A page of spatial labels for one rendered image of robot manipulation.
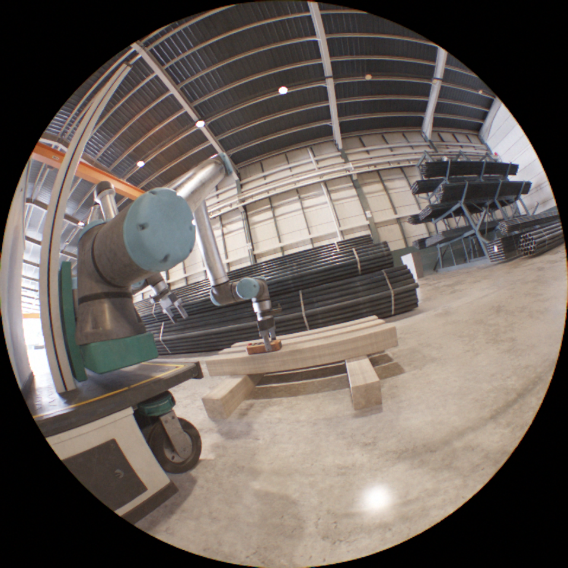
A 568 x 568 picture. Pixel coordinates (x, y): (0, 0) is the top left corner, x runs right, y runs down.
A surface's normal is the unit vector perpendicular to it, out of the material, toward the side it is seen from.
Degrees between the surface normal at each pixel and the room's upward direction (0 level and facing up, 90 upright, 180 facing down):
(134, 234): 111
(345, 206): 90
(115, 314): 70
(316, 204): 90
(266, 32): 170
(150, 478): 90
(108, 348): 90
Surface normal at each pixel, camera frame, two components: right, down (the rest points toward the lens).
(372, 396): -0.22, -0.04
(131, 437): 0.91, -0.24
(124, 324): 0.81, -0.55
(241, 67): 0.18, 0.95
